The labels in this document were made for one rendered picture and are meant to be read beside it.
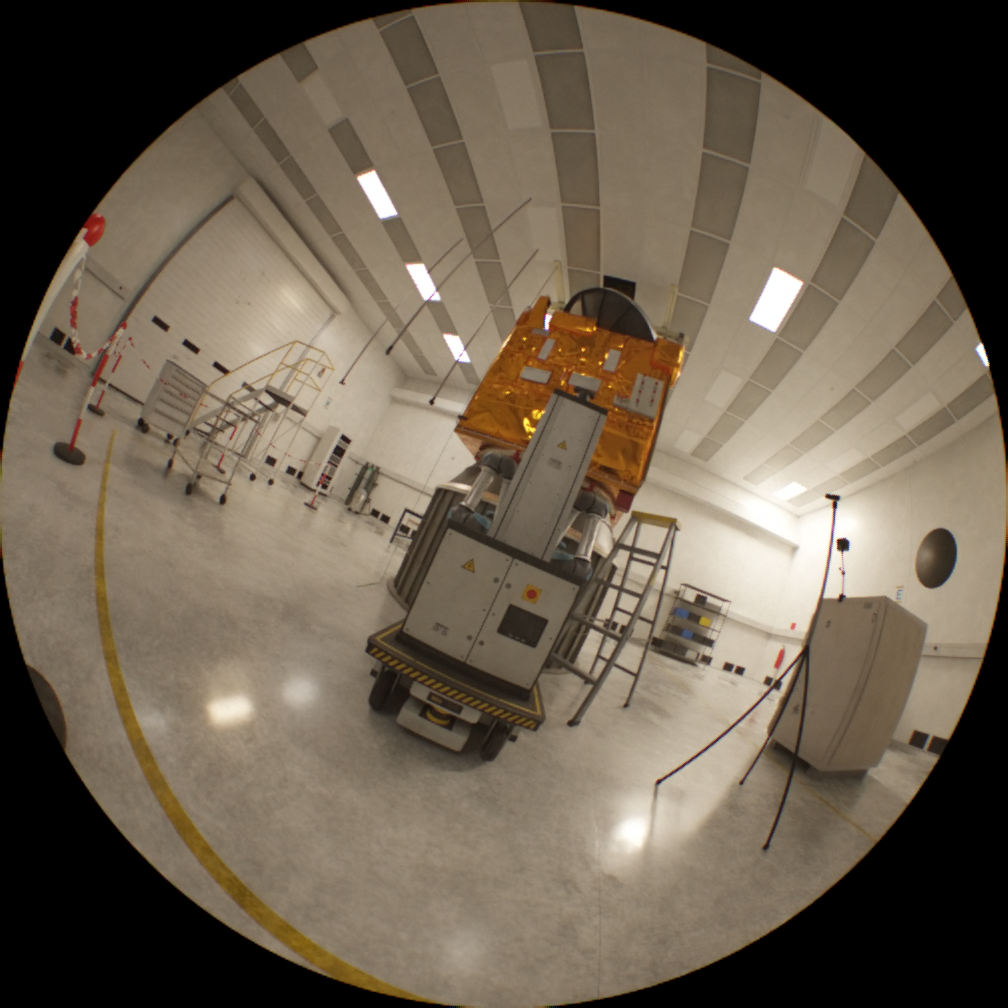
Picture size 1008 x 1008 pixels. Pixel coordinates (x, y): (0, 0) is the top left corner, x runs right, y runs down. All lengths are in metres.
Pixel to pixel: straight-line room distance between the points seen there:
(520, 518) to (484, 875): 1.48
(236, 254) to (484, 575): 8.34
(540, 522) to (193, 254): 8.27
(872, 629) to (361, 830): 3.19
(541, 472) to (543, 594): 0.72
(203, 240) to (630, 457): 8.81
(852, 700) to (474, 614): 2.89
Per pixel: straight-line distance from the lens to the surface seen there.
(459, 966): 0.87
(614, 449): 2.92
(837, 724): 3.09
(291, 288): 9.01
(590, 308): 4.61
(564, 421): 1.73
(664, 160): 4.54
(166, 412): 4.99
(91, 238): 0.68
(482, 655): 1.17
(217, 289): 8.32
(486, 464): 1.87
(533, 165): 4.96
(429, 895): 0.90
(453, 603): 1.14
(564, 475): 1.62
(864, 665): 3.07
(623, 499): 2.84
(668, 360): 3.60
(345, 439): 9.68
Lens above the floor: 0.80
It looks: 9 degrees up
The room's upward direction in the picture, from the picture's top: 25 degrees clockwise
